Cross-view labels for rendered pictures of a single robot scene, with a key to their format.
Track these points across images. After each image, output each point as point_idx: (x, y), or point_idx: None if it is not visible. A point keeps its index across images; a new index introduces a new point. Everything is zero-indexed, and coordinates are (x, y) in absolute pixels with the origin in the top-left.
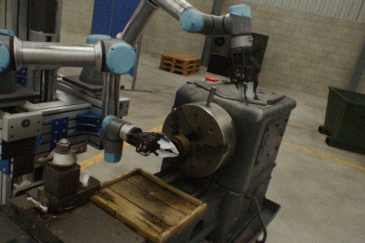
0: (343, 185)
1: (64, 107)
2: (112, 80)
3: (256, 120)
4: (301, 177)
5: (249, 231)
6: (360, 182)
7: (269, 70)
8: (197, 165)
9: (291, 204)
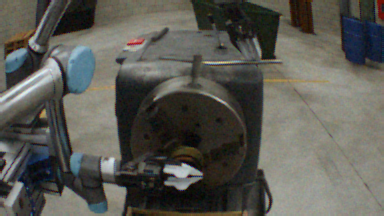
0: (266, 110)
1: (17, 161)
2: (58, 103)
3: (258, 81)
4: None
5: (250, 210)
6: (277, 98)
7: (105, 6)
8: (208, 175)
9: None
